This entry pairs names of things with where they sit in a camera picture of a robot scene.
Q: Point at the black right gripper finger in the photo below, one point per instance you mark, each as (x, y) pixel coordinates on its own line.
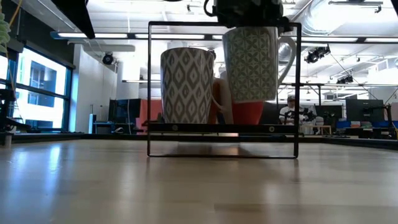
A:
(286, 26)

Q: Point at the green leaf pattern mug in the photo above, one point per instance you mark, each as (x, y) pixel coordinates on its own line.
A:
(252, 65)

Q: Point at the white and red mug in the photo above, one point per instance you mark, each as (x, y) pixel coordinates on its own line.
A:
(248, 113)

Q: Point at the grey diamond pattern mug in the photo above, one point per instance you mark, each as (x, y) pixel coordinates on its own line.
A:
(186, 87)

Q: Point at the black spotlight cluster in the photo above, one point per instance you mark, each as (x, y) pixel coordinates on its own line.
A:
(317, 53)
(345, 80)

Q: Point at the ceiling light strip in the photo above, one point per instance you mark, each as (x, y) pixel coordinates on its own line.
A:
(335, 39)
(93, 35)

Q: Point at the person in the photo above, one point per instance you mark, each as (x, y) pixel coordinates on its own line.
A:
(287, 113)

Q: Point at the wooden bench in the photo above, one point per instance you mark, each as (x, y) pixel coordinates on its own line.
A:
(315, 126)

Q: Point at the black computer monitor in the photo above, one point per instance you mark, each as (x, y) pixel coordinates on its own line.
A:
(363, 109)

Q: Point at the black metal wood shelf rack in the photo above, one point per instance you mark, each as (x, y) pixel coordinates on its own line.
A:
(217, 128)

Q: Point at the red partition panel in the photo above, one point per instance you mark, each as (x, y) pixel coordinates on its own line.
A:
(149, 110)

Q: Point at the black ceiling spotlight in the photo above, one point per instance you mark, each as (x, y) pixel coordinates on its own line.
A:
(108, 59)

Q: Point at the black cabinet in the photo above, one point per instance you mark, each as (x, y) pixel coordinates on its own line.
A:
(121, 112)

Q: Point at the blue side table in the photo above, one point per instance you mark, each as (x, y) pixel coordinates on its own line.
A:
(99, 124)

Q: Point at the large window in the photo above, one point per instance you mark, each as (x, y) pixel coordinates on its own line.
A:
(46, 93)

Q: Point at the black equipment stand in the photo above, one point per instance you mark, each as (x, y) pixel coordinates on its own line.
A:
(6, 96)

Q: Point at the silver ventilation duct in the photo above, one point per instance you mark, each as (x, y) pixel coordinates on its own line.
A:
(314, 18)

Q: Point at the black ceiling camera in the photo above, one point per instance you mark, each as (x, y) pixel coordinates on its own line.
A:
(213, 53)

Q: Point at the black table border rail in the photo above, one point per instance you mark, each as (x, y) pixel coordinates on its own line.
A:
(93, 137)

